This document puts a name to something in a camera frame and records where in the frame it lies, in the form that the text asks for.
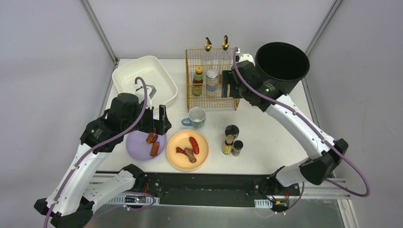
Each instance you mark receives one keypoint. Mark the thin orange food piece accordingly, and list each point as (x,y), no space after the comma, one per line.
(150,138)

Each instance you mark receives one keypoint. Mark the blue white mug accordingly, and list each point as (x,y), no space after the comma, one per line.
(196,118)

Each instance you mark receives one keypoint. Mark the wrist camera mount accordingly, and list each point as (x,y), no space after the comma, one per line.
(149,89)
(244,57)

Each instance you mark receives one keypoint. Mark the silver lid shaker jar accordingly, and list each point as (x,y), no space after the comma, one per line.
(212,80)

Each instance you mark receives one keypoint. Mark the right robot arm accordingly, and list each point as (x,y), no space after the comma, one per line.
(324,153)

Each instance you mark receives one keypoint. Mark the black ribbed trash bin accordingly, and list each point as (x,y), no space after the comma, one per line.
(282,64)

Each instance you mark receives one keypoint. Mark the small yellow label bottle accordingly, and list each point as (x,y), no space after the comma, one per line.
(228,144)

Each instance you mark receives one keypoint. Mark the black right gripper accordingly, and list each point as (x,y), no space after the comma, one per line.
(228,83)

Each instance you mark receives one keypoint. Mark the brown meat piece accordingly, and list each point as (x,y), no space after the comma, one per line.
(190,154)

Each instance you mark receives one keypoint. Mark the clear oil bottle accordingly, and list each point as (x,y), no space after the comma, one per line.
(207,56)

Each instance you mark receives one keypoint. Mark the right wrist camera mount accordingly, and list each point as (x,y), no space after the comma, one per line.
(244,57)

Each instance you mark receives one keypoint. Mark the black lid round jar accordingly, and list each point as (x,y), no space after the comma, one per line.
(232,130)

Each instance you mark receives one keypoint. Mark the yellow cap sauce bottle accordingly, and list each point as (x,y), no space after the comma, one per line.
(197,81)

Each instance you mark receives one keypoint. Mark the dark spice jar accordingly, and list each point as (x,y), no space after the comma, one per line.
(237,147)

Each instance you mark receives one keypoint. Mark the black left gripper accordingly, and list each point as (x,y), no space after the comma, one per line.
(156,119)

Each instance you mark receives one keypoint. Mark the oil bottle with brown liquid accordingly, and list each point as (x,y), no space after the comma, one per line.
(225,53)

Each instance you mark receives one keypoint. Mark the small red sausage piece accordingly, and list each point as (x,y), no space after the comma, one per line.
(180,150)

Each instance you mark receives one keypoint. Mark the purple plate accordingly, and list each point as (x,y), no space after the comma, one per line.
(139,149)

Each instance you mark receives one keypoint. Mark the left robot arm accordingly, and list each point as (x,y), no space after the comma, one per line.
(72,204)

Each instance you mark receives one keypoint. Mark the orange fried food piece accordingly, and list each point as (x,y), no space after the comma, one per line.
(155,148)

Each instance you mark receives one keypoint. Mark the gold wire basket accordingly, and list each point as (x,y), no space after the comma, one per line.
(207,100)

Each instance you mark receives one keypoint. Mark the dark sausage piece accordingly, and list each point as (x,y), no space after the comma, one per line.
(155,138)

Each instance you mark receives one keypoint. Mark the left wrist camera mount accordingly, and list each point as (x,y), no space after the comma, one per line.
(149,89)

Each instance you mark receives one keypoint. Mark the white plastic tub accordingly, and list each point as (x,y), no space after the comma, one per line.
(151,70)

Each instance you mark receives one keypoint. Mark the yellow plate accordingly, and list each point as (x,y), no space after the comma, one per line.
(182,161)

